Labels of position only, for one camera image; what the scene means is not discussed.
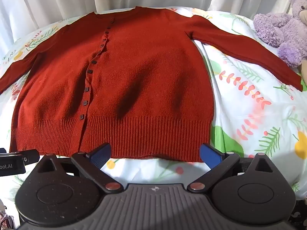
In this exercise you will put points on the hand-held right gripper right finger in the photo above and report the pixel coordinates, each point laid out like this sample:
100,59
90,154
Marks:
208,155

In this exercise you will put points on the purple teddy bear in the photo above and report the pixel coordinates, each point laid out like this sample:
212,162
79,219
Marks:
280,28

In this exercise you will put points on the floral bedsheet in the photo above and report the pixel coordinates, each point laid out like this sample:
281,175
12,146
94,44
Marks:
242,117

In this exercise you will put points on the dark printed cloth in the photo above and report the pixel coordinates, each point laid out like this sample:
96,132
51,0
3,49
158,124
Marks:
301,216

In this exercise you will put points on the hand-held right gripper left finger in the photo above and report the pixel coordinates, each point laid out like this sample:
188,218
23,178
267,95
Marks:
101,154

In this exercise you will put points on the red knit cardigan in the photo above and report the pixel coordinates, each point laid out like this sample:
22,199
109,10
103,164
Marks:
148,76

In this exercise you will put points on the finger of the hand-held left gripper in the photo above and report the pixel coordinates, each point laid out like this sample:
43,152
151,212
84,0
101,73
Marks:
26,157

